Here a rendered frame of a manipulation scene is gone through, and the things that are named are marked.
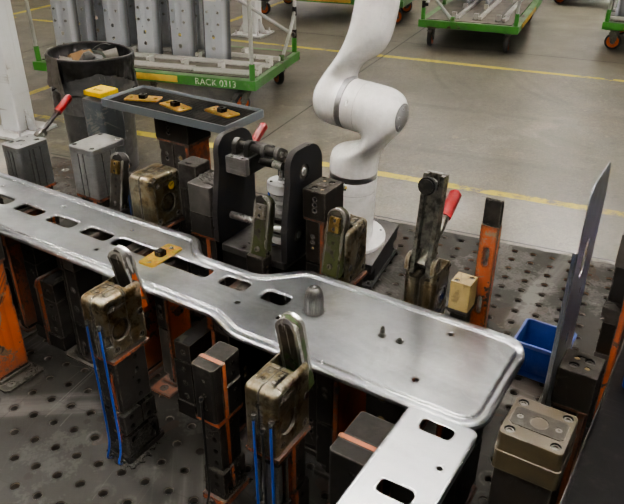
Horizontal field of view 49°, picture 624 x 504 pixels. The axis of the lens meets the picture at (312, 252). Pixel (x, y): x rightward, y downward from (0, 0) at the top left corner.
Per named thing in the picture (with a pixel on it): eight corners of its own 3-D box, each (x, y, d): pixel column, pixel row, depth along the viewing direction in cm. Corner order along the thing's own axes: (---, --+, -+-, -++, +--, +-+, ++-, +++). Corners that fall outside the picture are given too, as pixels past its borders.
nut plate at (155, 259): (152, 268, 125) (151, 262, 125) (137, 262, 127) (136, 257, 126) (183, 249, 131) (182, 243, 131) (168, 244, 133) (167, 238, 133)
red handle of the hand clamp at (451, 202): (408, 260, 115) (444, 185, 120) (410, 266, 116) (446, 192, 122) (431, 267, 113) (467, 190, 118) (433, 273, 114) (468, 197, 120)
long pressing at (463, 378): (-112, 198, 154) (-114, 192, 153) (-22, 166, 171) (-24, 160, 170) (479, 439, 90) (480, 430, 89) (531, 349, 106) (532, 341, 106)
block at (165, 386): (149, 389, 142) (131, 268, 127) (191, 356, 151) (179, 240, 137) (169, 399, 139) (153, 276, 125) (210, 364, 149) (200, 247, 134)
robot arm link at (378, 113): (345, 157, 179) (351, 68, 165) (409, 178, 170) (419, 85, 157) (319, 175, 170) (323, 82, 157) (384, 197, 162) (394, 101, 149)
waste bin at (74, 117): (45, 177, 413) (19, 55, 377) (103, 148, 456) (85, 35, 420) (112, 191, 395) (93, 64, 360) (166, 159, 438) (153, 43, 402)
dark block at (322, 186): (303, 366, 148) (301, 187, 127) (320, 349, 153) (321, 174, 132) (323, 374, 146) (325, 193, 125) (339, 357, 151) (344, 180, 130)
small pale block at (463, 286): (430, 448, 127) (450, 280, 109) (438, 436, 130) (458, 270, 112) (448, 456, 126) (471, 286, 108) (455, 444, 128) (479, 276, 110)
